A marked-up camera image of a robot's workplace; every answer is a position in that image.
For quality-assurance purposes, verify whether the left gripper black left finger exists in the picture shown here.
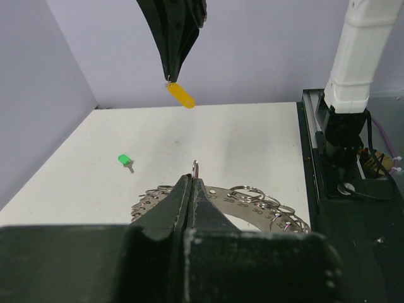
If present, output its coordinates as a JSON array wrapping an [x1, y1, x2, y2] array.
[[1, 175, 192, 302]]

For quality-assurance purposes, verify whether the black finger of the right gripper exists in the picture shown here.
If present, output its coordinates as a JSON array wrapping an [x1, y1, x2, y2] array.
[[138, 0, 186, 81], [175, 0, 207, 79]]

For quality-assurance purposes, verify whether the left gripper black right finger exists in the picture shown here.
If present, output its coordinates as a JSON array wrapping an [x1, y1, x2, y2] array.
[[186, 179, 343, 302]]

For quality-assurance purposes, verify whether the steel keyring disc with rings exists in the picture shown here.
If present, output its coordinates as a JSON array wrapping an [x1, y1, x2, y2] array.
[[130, 162, 311, 234]]

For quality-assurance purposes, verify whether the yellow tag key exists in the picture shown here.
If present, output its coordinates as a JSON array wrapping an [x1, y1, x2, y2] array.
[[165, 82, 196, 109]]

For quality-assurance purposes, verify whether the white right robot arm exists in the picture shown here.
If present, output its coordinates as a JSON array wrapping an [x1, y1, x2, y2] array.
[[138, 1, 403, 168]]

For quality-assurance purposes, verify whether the green tag key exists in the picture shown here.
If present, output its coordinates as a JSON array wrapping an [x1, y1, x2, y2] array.
[[117, 154, 134, 174]]

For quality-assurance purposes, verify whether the aluminium frame rail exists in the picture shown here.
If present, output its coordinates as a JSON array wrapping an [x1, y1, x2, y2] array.
[[298, 90, 333, 206]]

